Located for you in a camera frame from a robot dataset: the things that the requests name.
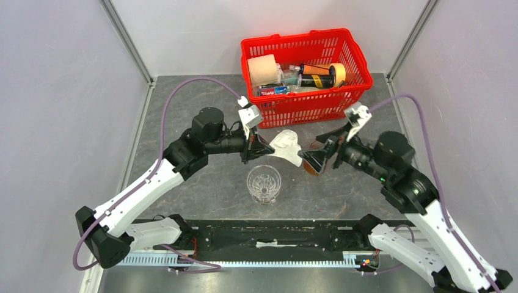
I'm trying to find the glass carafe with coffee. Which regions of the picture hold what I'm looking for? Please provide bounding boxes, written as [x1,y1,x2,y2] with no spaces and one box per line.
[303,140,327,176]

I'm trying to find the clear glass dripper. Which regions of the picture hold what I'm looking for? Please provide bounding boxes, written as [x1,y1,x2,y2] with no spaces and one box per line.
[246,165,282,204]

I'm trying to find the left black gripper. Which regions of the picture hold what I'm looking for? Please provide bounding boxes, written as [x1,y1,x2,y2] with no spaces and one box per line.
[206,125,275,165]

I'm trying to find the yellow masking tape roll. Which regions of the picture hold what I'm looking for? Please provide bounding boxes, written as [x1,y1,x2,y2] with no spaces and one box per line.
[329,63,346,88]

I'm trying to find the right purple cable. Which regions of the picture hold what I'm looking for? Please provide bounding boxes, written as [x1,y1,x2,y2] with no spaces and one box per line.
[366,93,503,293]

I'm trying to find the beige paper towel roll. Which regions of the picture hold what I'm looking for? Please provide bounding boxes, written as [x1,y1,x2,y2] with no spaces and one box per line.
[247,54,280,87]

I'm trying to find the blue red packet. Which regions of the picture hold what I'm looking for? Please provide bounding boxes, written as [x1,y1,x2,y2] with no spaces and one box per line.
[257,85,291,96]

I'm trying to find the white paper coffee filter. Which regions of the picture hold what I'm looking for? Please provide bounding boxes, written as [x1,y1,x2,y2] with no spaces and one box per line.
[269,129,302,167]

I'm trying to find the black orange cylindrical can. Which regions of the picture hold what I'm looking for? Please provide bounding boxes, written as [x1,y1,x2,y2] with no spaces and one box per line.
[298,63,335,89]

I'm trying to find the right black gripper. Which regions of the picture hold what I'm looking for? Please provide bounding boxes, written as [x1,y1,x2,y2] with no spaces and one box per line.
[297,119,391,181]

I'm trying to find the red plastic shopping basket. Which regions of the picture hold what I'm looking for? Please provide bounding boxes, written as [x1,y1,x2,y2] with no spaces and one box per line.
[241,28,373,128]

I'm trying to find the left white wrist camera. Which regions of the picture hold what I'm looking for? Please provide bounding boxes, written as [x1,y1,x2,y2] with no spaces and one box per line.
[238,96,263,129]

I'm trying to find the white slotted cable duct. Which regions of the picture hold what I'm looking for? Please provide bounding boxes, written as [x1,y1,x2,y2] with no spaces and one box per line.
[118,251,367,269]

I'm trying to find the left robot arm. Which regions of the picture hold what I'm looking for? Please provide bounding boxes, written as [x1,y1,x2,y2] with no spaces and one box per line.
[75,104,275,269]

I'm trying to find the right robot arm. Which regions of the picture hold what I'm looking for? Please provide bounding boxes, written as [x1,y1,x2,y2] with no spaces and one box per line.
[299,128,513,292]

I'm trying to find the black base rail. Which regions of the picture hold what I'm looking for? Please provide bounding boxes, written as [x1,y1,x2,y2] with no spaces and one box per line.
[170,219,374,262]

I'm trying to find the clear plastic bottle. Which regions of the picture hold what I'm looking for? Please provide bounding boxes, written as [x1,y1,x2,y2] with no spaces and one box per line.
[280,65,301,85]

